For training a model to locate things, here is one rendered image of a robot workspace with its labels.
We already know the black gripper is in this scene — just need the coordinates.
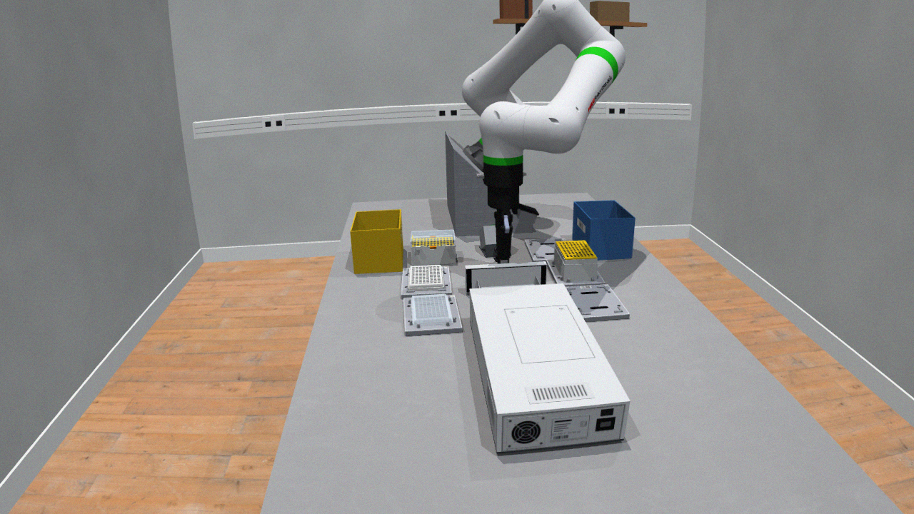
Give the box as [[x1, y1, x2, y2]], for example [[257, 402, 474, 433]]
[[488, 187, 519, 264]]

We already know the blue bin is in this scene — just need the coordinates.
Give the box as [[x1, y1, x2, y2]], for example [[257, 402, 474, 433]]
[[572, 201, 636, 261]]

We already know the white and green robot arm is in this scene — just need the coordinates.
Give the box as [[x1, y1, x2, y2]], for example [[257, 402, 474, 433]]
[[462, 0, 626, 188]]

